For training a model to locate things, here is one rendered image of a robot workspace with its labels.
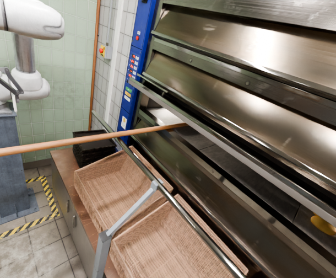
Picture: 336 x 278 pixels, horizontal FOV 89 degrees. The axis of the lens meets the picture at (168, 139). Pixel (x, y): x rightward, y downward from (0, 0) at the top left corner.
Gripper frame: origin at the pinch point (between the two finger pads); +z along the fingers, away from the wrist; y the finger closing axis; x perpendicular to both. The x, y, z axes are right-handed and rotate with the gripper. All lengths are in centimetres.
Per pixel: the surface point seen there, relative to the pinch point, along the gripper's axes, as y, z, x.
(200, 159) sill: -84, 14, 45
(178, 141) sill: -84, 15, 25
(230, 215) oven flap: -84, 31, 75
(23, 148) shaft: -6.8, 11.6, 11.8
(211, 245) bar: -47, 15, 79
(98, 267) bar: -24, 60, 49
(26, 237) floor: -2, 131, -28
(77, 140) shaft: -26.3, 11.5, 11.8
